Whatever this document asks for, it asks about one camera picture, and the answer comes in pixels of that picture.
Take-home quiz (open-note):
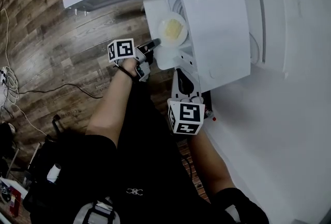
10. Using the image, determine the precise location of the white power strip with cables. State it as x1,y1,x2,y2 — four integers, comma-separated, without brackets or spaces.
0,65,21,105

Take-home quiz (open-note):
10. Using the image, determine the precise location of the person's black clothing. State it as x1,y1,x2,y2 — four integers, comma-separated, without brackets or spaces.
23,80,269,224

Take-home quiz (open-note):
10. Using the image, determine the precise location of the black rolling chair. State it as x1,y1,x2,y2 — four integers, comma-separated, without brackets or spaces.
27,113,66,180

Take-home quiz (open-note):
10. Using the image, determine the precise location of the black cable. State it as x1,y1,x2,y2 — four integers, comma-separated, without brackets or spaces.
17,82,104,100

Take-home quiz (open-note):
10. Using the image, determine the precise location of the person's left hand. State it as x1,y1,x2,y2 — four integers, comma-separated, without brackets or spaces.
121,58,138,78

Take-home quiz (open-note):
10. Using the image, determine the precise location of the white plate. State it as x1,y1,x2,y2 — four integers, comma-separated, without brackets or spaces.
157,12,189,47

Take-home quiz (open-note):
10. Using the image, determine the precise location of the person's left forearm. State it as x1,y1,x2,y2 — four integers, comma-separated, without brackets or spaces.
85,69,134,151

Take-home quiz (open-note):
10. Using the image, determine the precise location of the pale yellow food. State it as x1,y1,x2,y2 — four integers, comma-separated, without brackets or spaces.
162,18,184,39

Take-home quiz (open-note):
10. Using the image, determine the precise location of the white metal frame rack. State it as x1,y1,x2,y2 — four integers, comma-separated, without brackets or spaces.
243,0,290,79

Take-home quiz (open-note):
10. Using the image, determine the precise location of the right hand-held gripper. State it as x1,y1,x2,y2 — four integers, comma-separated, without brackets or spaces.
167,68,206,136

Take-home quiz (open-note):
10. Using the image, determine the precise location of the person's right forearm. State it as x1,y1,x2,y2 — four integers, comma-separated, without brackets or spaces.
188,128,238,198

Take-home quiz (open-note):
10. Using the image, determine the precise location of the person's right hand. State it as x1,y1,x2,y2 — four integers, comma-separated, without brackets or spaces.
180,95,204,104

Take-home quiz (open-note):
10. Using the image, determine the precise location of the long white cable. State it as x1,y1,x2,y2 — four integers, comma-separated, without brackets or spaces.
0,7,10,68

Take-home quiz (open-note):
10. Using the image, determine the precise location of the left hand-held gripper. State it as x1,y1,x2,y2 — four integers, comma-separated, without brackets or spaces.
108,38,161,82

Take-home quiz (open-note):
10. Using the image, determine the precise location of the white board panel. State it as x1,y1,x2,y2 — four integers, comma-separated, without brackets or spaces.
0,177,29,208

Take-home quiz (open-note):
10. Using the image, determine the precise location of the white plastic tube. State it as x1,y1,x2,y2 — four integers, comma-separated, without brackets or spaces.
46,163,63,183

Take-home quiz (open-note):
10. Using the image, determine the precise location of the glass turntable plate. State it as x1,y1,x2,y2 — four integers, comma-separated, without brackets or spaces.
168,0,187,16

